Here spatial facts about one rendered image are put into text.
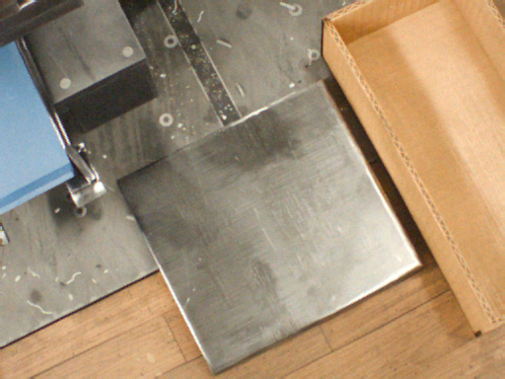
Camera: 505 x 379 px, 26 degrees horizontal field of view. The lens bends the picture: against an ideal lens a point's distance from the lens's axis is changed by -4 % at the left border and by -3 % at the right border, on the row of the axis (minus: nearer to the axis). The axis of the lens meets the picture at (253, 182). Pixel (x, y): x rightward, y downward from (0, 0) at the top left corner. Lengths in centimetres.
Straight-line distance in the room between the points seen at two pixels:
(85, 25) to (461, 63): 29
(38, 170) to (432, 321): 30
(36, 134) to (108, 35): 9
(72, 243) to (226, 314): 13
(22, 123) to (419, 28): 32
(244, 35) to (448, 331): 28
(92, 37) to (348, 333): 28
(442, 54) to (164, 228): 25
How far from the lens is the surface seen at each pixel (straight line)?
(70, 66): 81
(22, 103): 80
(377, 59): 88
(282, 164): 83
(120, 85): 82
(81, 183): 78
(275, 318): 81
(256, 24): 89
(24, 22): 67
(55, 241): 86
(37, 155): 79
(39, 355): 85
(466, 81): 88
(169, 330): 84
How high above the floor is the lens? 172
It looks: 75 degrees down
